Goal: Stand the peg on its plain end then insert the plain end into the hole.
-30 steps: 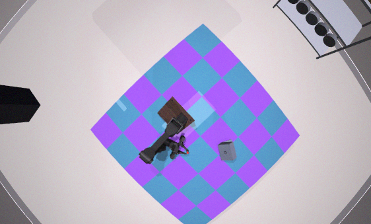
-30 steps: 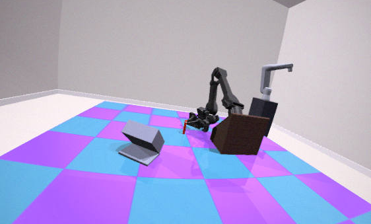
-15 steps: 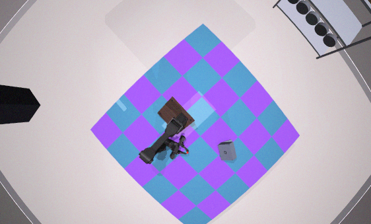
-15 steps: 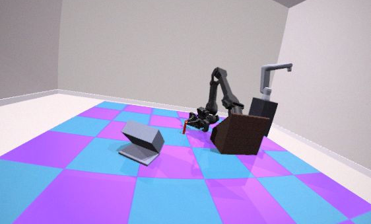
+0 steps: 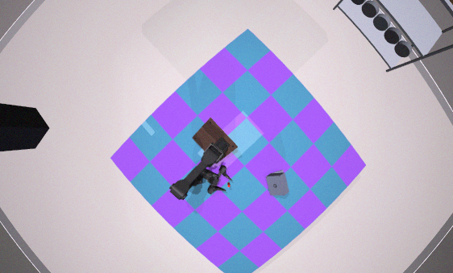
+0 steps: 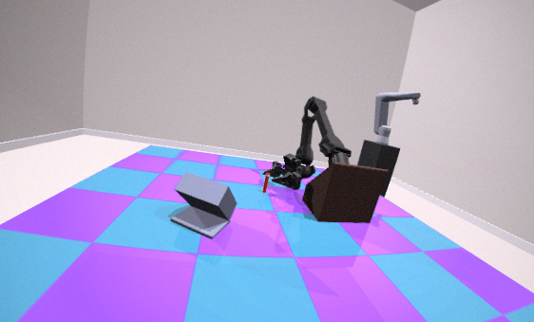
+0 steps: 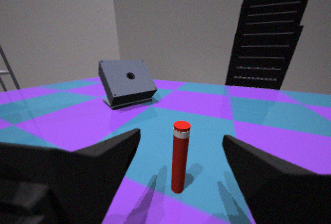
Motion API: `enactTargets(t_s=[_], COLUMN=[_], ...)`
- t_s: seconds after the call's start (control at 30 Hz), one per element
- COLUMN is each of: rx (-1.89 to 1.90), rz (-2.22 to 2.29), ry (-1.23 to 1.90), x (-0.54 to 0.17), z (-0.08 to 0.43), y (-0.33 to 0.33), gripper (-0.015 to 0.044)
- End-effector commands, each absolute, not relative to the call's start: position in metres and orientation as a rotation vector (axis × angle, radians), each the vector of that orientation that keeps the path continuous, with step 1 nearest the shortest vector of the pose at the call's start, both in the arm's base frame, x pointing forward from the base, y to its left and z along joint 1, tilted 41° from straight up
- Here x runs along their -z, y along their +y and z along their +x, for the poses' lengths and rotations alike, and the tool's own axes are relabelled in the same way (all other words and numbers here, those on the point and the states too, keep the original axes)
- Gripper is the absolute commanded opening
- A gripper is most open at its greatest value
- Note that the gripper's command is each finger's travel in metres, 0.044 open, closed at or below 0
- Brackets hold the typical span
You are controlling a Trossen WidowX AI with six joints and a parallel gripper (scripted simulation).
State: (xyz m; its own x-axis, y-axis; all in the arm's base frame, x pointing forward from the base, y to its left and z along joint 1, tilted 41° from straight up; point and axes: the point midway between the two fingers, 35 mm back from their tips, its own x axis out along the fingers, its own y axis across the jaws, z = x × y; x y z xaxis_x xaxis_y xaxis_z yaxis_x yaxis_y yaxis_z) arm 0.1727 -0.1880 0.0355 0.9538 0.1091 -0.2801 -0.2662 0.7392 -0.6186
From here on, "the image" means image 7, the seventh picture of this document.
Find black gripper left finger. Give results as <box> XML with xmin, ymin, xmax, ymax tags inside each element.
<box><xmin>0</xmin><ymin>128</ymin><xmax>141</xmax><ymax>224</ymax></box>

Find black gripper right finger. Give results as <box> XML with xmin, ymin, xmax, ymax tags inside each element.
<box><xmin>222</xmin><ymin>135</ymin><xmax>331</xmax><ymax>224</ymax></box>

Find grey sloped panel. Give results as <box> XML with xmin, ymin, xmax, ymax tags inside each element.
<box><xmin>98</xmin><ymin>60</ymin><xmax>158</xmax><ymax>110</ymax></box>

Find red peg with white band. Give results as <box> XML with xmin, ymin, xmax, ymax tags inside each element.
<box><xmin>171</xmin><ymin>121</ymin><xmax>191</xmax><ymax>193</ymax></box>

